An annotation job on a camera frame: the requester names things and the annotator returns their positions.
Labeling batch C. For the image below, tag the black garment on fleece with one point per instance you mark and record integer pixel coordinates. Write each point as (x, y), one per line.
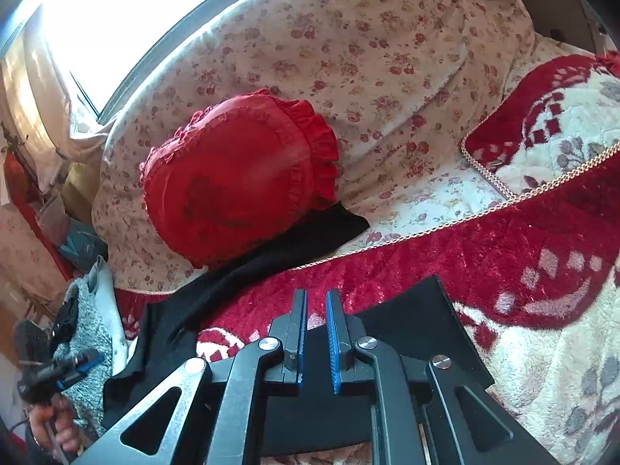
(65, 323)

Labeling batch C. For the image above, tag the red ruffled heart pillow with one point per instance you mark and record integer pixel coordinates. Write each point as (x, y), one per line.
(237, 174)

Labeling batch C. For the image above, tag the black knit pants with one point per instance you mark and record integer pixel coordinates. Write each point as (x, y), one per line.
(316, 418)

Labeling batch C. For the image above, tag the floral beige quilt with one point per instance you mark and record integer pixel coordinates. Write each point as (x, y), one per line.
(401, 82)

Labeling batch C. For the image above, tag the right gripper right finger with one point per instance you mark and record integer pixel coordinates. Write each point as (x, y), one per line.
(422, 411)

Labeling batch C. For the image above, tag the person's left hand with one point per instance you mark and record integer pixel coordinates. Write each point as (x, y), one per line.
(53, 426)

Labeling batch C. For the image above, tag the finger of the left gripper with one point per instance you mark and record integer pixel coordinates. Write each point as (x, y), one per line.
(75, 368)

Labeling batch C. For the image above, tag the grey fleece garment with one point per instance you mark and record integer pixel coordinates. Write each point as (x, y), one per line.
(86, 396)

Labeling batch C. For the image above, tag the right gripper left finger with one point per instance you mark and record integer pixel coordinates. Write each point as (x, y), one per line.
(212, 413)

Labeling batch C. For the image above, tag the white cloth under fleece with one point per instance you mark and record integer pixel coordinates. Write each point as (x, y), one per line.
(101, 285)

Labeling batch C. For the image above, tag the red and cream plush blanket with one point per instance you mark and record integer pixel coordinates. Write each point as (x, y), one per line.
(524, 296)

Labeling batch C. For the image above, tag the beige curtain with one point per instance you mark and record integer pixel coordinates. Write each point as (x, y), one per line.
(46, 109)

